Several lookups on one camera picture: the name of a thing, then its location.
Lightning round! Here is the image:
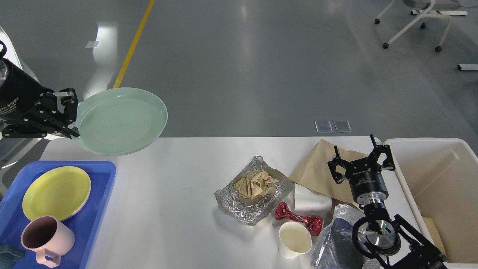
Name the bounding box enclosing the yellow plate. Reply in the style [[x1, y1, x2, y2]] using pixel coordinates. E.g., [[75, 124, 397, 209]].
[[22, 166, 92, 221]]

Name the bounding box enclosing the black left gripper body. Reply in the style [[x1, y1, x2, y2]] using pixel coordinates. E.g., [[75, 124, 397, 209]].
[[0, 58, 55, 121]]

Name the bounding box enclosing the pink mug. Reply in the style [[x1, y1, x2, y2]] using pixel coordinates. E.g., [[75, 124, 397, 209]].
[[21, 216, 75, 268]]

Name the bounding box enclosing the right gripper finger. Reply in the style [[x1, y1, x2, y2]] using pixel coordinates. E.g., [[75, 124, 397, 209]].
[[368, 134, 395, 171], [328, 145, 350, 184]]

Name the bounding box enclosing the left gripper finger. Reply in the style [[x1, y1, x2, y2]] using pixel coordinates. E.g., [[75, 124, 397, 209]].
[[1, 120, 79, 139], [35, 88, 78, 127]]

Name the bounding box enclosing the brown paper bag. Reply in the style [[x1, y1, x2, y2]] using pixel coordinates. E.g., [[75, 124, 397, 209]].
[[289, 139, 357, 206]]

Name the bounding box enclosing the beige waste bin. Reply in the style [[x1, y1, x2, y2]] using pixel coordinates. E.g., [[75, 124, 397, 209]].
[[385, 138, 478, 269]]

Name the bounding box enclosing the crumpled aluminium foil tray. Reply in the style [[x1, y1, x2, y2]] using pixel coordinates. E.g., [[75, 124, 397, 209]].
[[214, 155, 294, 225]]

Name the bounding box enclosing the red foil wrapper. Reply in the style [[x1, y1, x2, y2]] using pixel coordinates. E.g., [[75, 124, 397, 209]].
[[273, 201, 324, 236]]

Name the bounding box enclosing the white office chair right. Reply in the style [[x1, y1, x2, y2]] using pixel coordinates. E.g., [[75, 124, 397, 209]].
[[381, 0, 466, 52]]

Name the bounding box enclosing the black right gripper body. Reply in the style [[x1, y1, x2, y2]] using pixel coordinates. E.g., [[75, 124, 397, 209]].
[[345, 157, 389, 204]]

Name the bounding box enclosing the blue plastic tray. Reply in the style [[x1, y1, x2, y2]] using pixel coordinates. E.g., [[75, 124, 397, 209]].
[[0, 161, 117, 269]]

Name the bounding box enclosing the white bar on floor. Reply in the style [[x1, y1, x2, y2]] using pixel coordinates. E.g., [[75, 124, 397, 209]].
[[457, 64, 478, 71]]

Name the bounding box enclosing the white napkin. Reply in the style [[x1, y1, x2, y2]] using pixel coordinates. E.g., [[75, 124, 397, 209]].
[[294, 184, 332, 216]]

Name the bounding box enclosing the light green plate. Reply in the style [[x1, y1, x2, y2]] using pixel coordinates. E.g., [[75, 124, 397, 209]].
[[72, 87, 168, 155]]

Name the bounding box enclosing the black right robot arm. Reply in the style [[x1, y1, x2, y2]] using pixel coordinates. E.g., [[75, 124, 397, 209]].
[[328, 135, 447, 269]]

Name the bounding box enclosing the white paper cup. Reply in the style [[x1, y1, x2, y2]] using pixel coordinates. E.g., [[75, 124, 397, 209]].
[[278, 222, 312, 259]]

